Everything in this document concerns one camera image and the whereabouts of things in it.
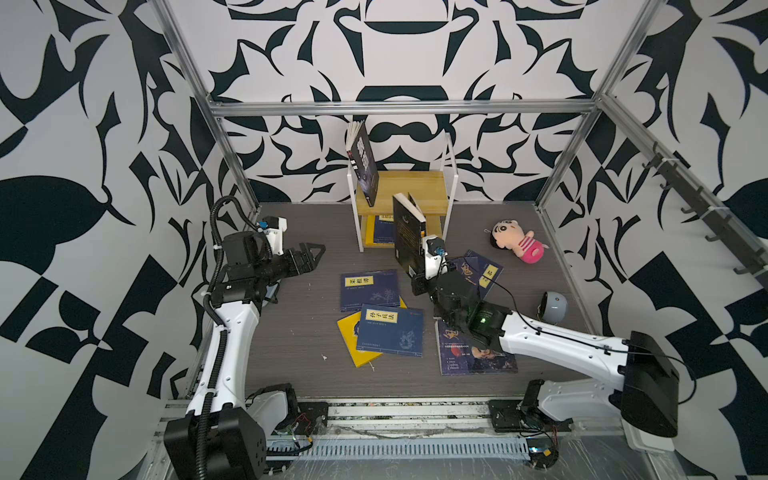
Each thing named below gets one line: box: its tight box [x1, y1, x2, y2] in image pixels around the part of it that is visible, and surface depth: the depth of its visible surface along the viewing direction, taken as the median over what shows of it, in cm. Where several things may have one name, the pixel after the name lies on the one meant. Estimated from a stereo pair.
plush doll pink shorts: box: [490, 219, 549, 264], surface depth 104 cm
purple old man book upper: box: [455, 256, 481, 285], surface depth 100 cm
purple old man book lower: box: [435, 320, 518, 376], surface depth 83 cm
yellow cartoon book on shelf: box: [366, 215, 375, 245], surface depth 107 cm
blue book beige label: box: [357, 304, 424, 358], surface depth 89 cm
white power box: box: [621, 418, 675, 453], surface depth 69 cm
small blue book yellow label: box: [468, 249, 504, 300], surface depth 101 cm
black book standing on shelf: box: [345, 120, 380, 207], surface depth 86 cm
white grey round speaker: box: [537, 291, 568, 323], surface depth 87 cm
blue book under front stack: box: [341, 269, 399, 313], surface depth 96 cm
